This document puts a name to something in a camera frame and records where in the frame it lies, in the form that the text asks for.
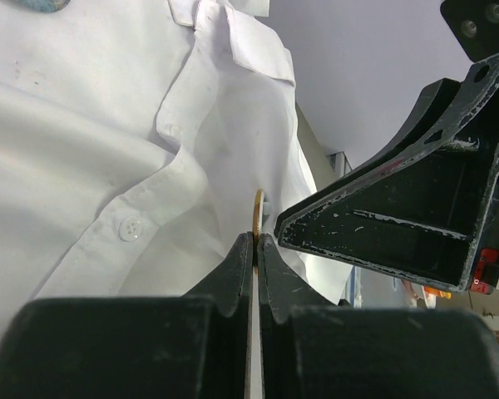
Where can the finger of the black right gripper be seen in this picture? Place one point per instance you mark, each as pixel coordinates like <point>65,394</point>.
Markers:
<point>413,210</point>

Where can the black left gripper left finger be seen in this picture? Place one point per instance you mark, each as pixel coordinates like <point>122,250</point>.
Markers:
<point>192,346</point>

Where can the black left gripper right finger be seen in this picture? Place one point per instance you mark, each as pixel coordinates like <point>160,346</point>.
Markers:
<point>312,348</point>

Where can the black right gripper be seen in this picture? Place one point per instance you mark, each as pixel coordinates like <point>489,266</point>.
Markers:
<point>475,24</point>

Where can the yellow sunflower brooch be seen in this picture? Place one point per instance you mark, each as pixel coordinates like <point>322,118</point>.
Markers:
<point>261,214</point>

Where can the blue round brooch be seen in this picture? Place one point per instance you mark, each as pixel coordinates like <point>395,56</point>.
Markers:
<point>45,6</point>

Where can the white button-up shirt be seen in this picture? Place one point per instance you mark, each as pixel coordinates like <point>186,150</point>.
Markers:
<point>133,138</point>

